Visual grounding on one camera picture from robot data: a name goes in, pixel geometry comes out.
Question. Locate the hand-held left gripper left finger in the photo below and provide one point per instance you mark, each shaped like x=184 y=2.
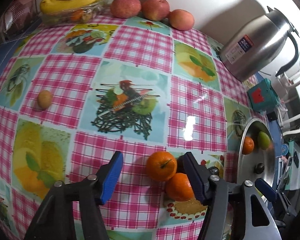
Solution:
x=112 y=177

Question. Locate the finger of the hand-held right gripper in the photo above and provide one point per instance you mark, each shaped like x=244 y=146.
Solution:
x=265 y=190

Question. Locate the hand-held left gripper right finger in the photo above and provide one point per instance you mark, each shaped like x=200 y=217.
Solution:
x=193 y=177

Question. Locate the orange tangerine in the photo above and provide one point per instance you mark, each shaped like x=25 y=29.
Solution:
x=160 y=167
x=177 y=187
x=248 y=145

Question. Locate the round steel basin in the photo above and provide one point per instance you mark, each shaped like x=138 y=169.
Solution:
x=251 y=165

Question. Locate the large green mango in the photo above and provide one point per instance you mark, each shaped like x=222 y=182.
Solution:
x=263 y=141

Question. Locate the small tan kiwi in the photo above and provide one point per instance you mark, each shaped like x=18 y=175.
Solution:
x=45 y=99

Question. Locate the teal product box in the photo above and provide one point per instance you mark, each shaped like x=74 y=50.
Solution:
x=296 y=180

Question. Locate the blue round tag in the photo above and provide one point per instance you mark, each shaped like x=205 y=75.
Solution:
x=285 y=150

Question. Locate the black power adapter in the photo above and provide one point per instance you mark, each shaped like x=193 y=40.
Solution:
x=272 y=116

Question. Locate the white plastic basket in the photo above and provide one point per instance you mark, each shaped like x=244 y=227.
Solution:
x=298 y=118

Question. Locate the teal box red label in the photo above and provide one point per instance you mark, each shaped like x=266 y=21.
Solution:
x=262 y=96

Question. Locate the pink plaid tablecloth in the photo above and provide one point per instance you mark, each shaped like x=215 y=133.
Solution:
x=72 y=80

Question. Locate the white plug-in lamp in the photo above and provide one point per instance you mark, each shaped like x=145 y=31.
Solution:
x=298 y=78

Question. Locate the steel thermos kettle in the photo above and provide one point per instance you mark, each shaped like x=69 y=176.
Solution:
x=260 y=42

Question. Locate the red apple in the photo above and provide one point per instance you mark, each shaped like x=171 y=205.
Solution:
x=155 y=8
x=181 y=19
x=126 y=6

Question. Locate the small orange kumquat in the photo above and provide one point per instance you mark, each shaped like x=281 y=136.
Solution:
x=76 y=15

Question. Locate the clear plastic container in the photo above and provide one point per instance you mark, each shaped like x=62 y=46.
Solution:
x=55 y=18

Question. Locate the pink wrapped package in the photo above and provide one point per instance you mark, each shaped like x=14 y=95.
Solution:
x=22 y=7

